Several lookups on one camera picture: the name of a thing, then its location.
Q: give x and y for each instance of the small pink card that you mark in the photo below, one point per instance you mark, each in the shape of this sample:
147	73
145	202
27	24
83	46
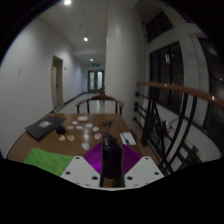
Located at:
97	136

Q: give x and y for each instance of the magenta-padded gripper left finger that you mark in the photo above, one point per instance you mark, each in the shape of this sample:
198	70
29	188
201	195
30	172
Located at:
80	170

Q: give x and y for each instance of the small dark transom window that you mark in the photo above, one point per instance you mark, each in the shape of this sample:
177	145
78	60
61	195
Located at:
159	26

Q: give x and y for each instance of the wood-topped black metal railing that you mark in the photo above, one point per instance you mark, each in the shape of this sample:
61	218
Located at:
180	89

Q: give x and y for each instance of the wooden chair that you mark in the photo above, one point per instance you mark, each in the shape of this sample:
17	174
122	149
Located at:
100	97

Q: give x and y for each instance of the round ceiling light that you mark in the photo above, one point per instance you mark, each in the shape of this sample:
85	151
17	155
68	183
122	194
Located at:
86	39
67	2

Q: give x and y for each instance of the white notepad with pen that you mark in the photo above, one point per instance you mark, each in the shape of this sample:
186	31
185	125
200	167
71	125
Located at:
128	138

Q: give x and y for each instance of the small pale card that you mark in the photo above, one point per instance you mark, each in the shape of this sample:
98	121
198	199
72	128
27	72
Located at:
95	128
85	146
70	127
79	127
89	125
74	122

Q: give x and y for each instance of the green exit sign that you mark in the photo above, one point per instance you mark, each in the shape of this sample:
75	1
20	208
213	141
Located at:
95	64

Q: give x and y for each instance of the white wall switch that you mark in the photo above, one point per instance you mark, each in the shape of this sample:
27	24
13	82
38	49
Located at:
19	71

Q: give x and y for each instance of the small tan card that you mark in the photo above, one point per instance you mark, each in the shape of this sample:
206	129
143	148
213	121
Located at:
70	138
62	138

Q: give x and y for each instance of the small black box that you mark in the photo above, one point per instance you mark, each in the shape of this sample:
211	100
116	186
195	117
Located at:
60	130

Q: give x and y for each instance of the large dark window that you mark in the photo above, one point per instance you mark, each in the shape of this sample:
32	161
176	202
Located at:
166	76

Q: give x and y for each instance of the glass double door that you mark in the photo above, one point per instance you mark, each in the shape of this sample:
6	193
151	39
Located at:
96	81

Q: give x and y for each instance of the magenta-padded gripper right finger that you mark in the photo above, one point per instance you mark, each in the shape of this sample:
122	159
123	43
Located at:
145	170

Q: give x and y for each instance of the dark closed laptop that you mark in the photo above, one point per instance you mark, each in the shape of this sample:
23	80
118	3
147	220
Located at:
45	126

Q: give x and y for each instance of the green mouse pad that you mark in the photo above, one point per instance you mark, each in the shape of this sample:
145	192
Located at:
46	159

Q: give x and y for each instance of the small white box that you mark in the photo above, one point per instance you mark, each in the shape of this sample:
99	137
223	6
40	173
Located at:
82	118

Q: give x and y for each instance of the pale side door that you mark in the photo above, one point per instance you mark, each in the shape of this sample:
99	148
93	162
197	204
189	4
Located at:
57	83

